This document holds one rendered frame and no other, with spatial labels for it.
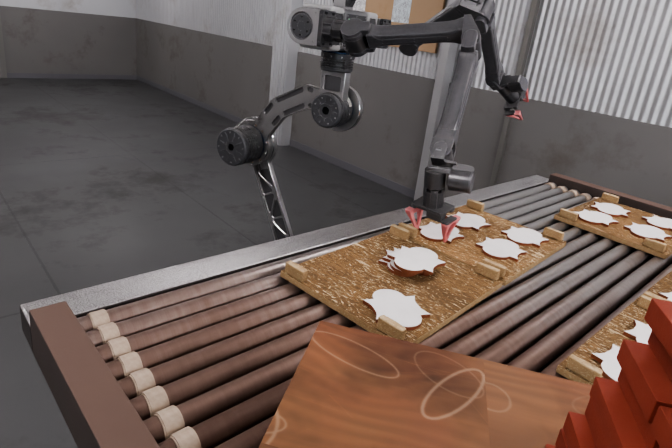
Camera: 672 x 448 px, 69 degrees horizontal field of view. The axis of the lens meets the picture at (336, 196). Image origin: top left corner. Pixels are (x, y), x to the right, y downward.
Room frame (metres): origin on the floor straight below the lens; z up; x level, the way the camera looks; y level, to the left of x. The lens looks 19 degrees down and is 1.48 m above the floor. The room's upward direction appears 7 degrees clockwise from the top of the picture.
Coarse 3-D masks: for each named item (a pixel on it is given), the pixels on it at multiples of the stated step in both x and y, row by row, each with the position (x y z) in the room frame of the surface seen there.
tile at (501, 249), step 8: (488, 240) 1.30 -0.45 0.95; (496, 240) 1.30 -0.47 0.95; (504, 240) 1.31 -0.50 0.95; (488, 248) 1.24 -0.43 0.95; (496, 248) 1.25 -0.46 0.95; (504, 248) 1.25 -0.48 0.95; (512, 248) 1.26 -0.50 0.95; (488, 256) 1.21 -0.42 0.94; (496, 256) 1.20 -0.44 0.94; (504, 256) 1.20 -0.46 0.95; (512, 256) 1.21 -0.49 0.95
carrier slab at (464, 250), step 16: (464, 208) 1.57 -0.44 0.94; (496, 224) 1.46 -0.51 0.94; (512, 224) 1.47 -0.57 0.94; (416, 240) 1.26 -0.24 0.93; (464, 240) 1.30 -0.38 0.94; (480, 240) 1.31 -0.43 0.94; (448, 256) 1.19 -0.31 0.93; (464, 256) 1.19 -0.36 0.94; (480, 256) 1.20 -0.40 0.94; (528, 256) 1.24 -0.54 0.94; (544, 256) 1.26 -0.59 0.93; (512, 272) 1.13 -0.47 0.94
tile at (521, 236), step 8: (504, 232) 1.38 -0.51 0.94; (512, 232) 1.38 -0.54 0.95; (520, 232) 1.39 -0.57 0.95; (528, 232) 1.40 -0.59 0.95; (536, 232) 1.41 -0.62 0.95; (512, 240) 1.32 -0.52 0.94; (520, 240) 1.33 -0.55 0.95; (528, 240) 1.33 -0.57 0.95; (536, 240) 1.34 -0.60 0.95; (544, 240) 1.35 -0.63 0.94
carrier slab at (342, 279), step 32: (320, 256) 1.09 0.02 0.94; (352, 256) 1.11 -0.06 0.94; (384, 256) 1.13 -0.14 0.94; (320, 288) 0.93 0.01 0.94; (352, 288) 0.95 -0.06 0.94; (384, 288) 0.97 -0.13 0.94; (416, 288) 0.99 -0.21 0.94; (448, 288) 1.00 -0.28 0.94; (480, 288) 1.02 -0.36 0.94; (352, 320) 0.85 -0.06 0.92; (448, 320) 0.88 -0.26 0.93
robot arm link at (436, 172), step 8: (432, 168) 1.26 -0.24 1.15; (440, 168) 1.25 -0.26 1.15; (448, 168) 1.25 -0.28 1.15; (424, 176) 1.26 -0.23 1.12; (432, 176) 1.24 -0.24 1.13; (440, 176) 1.24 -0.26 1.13; (448, 176) 1.23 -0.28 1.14; (424, 184) 1.26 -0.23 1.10; (432, 184) 1.24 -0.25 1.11; (440, 184) 1.24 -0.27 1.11
